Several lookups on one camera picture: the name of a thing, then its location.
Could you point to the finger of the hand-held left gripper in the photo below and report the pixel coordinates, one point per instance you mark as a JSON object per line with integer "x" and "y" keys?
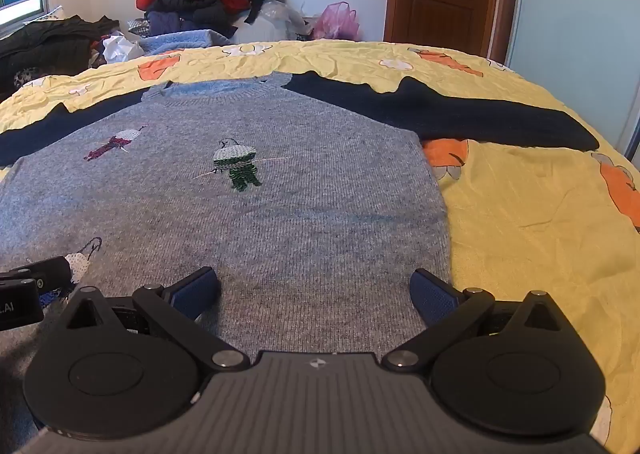
{"x": 50, "y": 271}

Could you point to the dark puffer jacket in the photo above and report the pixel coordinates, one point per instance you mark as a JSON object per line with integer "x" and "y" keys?
{"x": 192, "y": 8}

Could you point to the black coat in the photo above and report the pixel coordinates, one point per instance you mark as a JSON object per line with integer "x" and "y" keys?
{"x": 45, "y": 46}

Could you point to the light blue knit cloth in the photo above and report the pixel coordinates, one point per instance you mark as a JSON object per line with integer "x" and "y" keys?
{"x": 180, "y": 41}

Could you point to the yellow printed bedspread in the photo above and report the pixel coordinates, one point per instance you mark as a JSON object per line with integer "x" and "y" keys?
{"x": 525, "y": 234}

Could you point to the pink plastic bag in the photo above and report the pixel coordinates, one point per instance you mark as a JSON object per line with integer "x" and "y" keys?
{"x": 340, "y": 21}

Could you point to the clear plastic bag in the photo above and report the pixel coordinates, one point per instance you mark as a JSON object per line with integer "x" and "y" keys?
{"x": 277, "y": 21}

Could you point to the glass wardrobe sliding door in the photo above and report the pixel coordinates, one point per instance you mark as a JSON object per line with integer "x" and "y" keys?
{"x": 575, "y": 23}

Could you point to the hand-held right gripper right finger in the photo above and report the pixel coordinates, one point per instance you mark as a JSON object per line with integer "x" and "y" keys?
{"x": 432, "y": 299}

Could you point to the grey sweater with navy sleeves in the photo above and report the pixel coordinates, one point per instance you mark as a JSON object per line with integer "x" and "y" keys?
{"x": 250, "y": 234}

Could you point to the window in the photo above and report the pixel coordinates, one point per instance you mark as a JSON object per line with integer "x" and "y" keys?
{"x": 22, "y": 11}

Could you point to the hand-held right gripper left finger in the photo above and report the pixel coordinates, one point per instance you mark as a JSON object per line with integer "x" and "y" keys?
{"x": 195, "y": 291}

